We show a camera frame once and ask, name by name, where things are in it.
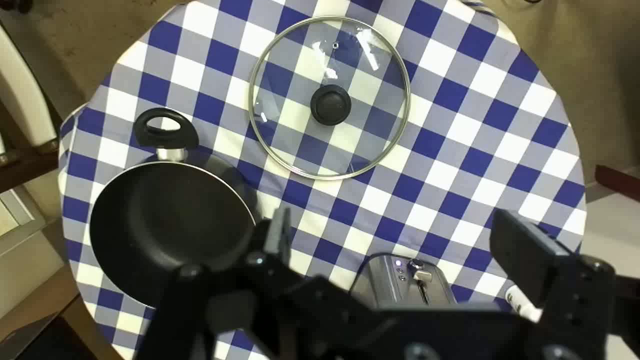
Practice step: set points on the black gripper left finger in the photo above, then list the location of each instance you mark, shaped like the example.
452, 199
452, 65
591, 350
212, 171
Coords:
274, 234

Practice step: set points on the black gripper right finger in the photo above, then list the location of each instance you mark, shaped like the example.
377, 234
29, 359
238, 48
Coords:
526, 256

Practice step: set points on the silver toaster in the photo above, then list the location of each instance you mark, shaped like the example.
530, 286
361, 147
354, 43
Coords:
387, 283

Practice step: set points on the white plastic object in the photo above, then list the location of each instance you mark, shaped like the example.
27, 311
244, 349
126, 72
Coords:
523, 303

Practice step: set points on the black nonstick pot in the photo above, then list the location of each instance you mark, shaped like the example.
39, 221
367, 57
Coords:
167, 227

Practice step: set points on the reddish brown wooden furniture piece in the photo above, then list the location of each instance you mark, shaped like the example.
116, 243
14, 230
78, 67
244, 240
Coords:
619, 180

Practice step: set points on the glass pot lid black knob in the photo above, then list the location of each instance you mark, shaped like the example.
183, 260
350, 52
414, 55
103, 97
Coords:
330, 105

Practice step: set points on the blue white checkered tablecloth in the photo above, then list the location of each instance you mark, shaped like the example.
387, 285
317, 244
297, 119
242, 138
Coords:
432, 132

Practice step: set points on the light wooden cabinet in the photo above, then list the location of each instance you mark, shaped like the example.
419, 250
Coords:
40, 313

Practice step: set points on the white chair cushion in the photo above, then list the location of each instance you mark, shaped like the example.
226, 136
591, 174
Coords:
20, 86

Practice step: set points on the dark wooden chair rail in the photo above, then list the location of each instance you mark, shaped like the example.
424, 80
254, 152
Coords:
23, 167

